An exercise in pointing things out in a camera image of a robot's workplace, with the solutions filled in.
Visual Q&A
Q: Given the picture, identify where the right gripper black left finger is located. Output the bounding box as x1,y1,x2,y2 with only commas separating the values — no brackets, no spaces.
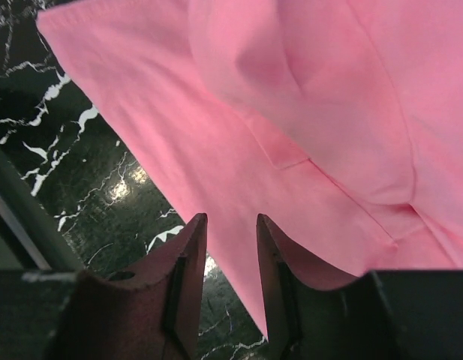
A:
44,213,208,359

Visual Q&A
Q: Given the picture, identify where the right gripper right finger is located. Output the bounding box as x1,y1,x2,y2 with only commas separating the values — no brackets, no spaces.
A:
257,214,406,359

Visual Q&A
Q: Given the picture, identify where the pink t-shirt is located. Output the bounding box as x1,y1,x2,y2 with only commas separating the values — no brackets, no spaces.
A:
37,1,463,331

